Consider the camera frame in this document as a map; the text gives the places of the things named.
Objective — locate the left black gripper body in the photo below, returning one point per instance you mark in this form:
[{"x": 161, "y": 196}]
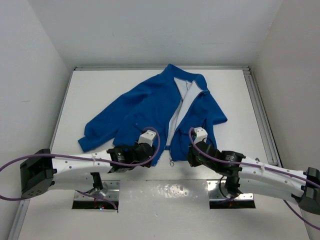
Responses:
[{"x": 145, "y": 160}]

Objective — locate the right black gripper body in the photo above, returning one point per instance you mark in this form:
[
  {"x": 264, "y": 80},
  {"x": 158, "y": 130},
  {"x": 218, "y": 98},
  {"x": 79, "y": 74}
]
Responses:
[{"x": 194, "y": 161}]

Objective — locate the blue zip-up jacket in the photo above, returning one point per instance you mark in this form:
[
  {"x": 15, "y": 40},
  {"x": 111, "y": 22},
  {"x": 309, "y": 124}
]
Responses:
[{"x": 171, "y": 102}]

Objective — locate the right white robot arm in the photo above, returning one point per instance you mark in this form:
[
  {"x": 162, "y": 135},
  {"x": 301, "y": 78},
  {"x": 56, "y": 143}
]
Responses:
[{"x": 244, "y": 175}]

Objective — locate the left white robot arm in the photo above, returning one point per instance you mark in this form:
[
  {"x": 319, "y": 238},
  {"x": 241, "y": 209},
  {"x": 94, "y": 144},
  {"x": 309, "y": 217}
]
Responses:
[{"x": 43, "y": 172}]

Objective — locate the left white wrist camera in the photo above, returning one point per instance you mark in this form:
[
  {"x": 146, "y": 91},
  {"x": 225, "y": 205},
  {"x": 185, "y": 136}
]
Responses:
[{"x": 148, "y": 137}]

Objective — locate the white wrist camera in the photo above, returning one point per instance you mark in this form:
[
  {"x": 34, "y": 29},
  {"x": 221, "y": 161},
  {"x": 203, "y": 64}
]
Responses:
[
  {"x": 200, "y": 134},
  {"x": 148, "y": 137}
]

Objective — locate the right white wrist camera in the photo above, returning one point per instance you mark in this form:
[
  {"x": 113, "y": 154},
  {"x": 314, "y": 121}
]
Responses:
[{"x": 200, "y": 134}]

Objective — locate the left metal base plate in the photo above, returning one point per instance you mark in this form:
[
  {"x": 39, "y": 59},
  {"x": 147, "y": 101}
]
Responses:
[{"x": 110, "y": 191}]

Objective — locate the aluminium frame rail right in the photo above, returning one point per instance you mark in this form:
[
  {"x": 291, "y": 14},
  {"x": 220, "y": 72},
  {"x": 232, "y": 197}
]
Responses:
[{"x": 268, "y": 141}]

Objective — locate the aluminium frame rail back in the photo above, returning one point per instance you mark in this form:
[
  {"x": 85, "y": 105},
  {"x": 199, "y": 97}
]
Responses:
[{"x": 161, "y": 67}]

